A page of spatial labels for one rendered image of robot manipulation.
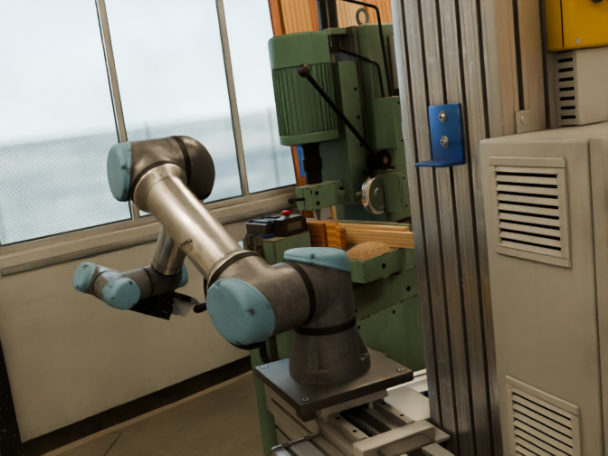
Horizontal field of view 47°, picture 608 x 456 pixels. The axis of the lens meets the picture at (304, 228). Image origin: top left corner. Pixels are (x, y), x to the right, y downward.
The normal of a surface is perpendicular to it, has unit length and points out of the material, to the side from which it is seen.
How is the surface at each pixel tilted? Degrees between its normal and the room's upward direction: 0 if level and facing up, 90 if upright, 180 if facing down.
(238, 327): 94
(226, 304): 94
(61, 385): 90
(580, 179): 90
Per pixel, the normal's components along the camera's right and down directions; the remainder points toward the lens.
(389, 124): -0.73, 0.20
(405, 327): 0.68, 0.04
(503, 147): -0.90, 0.18
